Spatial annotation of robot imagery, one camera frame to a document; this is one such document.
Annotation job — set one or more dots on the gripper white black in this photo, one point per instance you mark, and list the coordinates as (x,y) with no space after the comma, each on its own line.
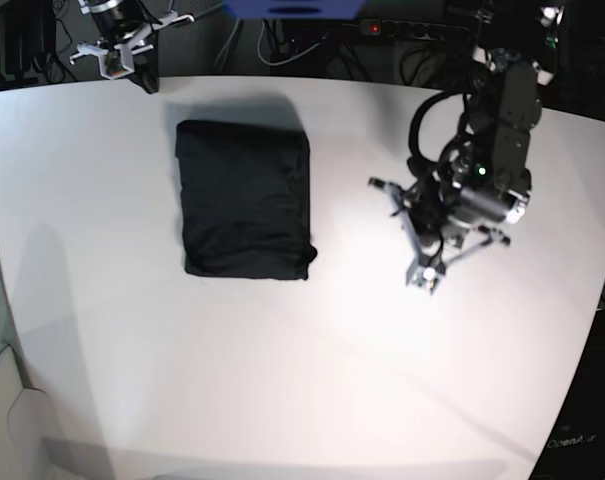
(139,42)
(435,241)

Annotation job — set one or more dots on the dark navy long-sleeve shirt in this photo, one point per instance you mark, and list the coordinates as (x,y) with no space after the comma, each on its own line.
(245,200)

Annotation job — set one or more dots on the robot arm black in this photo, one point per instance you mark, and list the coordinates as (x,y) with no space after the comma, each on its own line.
(468,144)
(115,17)

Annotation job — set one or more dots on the blue box at top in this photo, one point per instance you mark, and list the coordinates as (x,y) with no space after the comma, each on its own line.
(294,9)

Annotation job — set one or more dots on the black power adapter on floor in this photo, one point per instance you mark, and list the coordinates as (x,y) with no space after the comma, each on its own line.
(21,43)

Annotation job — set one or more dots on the black OpenArm base box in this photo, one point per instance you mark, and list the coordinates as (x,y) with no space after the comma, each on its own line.
(575,448)

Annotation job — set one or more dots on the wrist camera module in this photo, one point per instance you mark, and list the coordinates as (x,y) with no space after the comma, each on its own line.
(116,64)
(425,278)

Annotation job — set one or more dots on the black power strip red switch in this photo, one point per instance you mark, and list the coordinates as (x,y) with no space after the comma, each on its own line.
(413,31)

